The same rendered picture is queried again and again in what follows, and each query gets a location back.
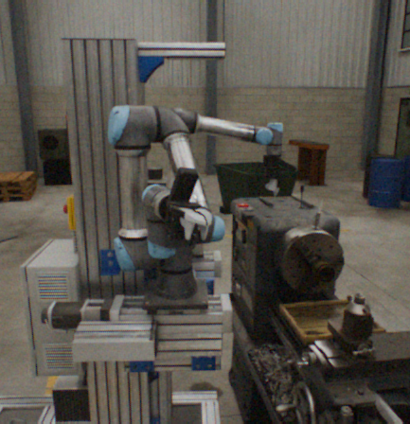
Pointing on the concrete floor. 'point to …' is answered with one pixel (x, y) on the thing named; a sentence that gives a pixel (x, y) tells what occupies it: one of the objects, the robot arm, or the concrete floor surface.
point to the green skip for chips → (249, 183)
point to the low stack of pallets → (14, 185)
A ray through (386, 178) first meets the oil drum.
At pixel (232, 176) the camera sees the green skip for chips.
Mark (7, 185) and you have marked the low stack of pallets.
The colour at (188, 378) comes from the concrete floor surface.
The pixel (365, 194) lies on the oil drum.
